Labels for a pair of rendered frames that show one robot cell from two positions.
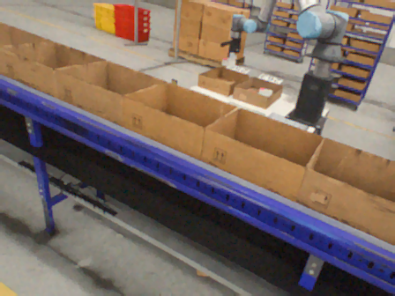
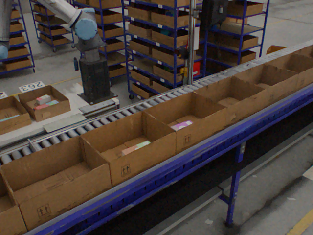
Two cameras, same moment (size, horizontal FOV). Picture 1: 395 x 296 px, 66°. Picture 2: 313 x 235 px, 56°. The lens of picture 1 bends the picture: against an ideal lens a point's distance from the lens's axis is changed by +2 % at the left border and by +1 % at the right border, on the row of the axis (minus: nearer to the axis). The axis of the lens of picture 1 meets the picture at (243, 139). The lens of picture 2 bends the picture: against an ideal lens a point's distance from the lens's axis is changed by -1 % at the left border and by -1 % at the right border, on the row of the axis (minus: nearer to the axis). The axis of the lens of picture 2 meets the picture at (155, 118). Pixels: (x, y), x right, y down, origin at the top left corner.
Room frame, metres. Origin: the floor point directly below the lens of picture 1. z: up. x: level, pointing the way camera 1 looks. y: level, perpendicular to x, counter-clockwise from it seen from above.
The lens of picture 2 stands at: (0.37, 1.27, 1.87)
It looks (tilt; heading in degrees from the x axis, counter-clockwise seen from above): 31 degrees down; 303
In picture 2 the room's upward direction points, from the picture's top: 2 degrees counter-clockwise
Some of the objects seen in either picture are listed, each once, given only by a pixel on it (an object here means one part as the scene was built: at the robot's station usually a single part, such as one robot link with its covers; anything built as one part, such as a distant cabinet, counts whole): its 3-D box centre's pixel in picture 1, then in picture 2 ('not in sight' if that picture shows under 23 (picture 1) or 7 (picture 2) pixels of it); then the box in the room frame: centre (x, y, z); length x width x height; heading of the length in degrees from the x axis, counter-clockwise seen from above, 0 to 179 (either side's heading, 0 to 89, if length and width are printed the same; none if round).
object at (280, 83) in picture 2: not in sight; (263, 85); (0.76, -0.82, 0.97); 0.39 x 0.29 x 0.17; 70
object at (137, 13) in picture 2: not in sight; (147, 11); (2.38, -1.77, 1.19); 0.40 x 0.30 x 0.10; 159
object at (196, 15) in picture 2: not in sight; (209, 9); (1.34, -1.12, 1.40); 0.28 x 0.11 x 0.11; 70
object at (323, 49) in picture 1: (327, 48); (89, 37); (2.04, -0.42, 1.25); 0.19 x 0.19 x 0.10
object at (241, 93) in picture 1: (258, 92); (43, 102); (2.27, -0.04, 0.80); 0.38 x 0.28 x 0.10; 161
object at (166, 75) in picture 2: not in sight; (173, 70); (1.94, -1.60, 0.59); 0.40 x 0.30 x 0.10; 158
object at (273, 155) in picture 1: (263, 151); (184, 121); (1.03, -0.08, 0.96); 0.39 x 0.29 x 0.17; 70
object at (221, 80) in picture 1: (224, 80); (3, 115); (2.38, 0.25, 0.80); 0.38 x 0.28 x 0.10; 161
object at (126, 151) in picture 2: not in sight; (140, 155); (1.11, 0.27, 0.92); 0.16 x 0.11 x 0.07; 65
